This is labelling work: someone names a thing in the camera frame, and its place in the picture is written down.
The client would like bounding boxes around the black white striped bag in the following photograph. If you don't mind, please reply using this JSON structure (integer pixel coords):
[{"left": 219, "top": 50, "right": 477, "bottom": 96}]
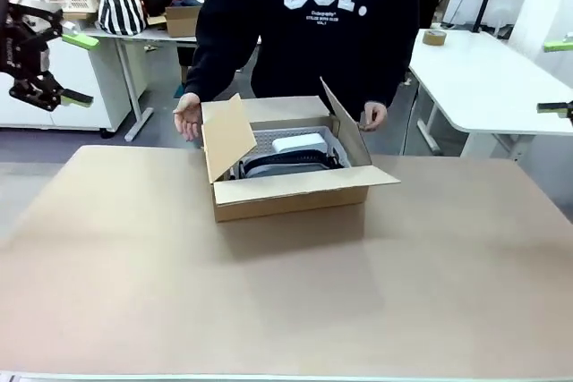
[{"left": 97, "top": 0, "right": 148, "bottom": 37}]

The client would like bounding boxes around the brown cardboard shipping box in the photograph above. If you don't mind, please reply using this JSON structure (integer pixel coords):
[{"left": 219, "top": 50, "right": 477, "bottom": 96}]
[{"left": 200, "top": 76, "right": 402, "bottom": 224}]

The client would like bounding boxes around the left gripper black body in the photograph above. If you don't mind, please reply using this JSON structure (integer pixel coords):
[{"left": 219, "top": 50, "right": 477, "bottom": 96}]
[{"left": 0, "top": 4, "right": 51, "bottom": 83}]

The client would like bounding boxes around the brown packing tape roll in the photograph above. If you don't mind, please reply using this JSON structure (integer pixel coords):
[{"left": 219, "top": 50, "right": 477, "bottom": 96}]
[{"left": 423, "top": 29, "right": 449, "bottom": 47}]

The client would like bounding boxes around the person's left hand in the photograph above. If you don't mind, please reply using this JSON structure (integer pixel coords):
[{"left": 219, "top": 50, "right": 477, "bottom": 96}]
[{"left": 357, "top": 101, "right": 389, "bottom": 133}]

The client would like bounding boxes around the white cabinet with wooden top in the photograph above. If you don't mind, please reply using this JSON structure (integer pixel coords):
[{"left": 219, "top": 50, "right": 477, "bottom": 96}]
[{"left": 0, "top": 19, "right": 135, "bottom": 132}]

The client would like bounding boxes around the white device in box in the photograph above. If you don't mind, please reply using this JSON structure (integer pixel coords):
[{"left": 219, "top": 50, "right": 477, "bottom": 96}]
[{"left": 248, "top": 124, "right": 350, "bottom": 168}]

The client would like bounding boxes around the small open cardboard box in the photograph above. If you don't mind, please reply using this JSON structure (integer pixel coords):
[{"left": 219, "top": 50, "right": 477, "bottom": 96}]
[{"left": 165, "top": 4, "right": 202, "bottom": 38}]

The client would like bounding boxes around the black and grey pouch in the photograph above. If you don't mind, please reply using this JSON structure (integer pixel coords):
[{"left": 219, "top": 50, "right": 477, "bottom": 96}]
[{"left": 230, "top": 149, "right": 346, "bottom": 182}]

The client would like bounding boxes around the person black CGP sweatshirt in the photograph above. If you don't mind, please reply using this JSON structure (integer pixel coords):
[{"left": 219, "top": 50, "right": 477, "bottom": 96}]
[{"left": 184, "top": 0, "right": 422, "bottom": 122}]

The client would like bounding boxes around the white desk with grey legs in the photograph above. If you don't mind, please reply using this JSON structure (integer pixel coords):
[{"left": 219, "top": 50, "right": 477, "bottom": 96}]
[{"left": 80, "top": 23, "right": 201, "bottom": 141}]

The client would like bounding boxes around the person's left forearm black sleeve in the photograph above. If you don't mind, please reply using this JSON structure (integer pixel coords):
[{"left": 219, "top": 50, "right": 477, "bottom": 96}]
[{"left": 357, "top": 41, "right": 415, "bottom": 109}]

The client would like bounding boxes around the person's right hand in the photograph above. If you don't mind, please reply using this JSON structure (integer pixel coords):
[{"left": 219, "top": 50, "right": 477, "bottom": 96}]
[{"left": 173, "top": 92, "right": 203, "bottom": 142}]

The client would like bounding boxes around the small white box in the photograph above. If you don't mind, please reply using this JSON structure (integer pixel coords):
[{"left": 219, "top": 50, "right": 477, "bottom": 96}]
[{"left": 271, "top": 133, "right": 326, "bottom": 155}]

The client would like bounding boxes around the white table with white legs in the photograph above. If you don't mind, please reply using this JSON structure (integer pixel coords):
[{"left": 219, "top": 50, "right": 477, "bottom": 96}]
[{"left": 405, "top": 28, "right": 573, "bottom": 159}]

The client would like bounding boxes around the person's right forearm black sleeve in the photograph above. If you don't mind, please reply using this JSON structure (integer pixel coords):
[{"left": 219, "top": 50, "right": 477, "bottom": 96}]
[{"left": 184, "top": 32, "right": 241, "bottom": 105}]

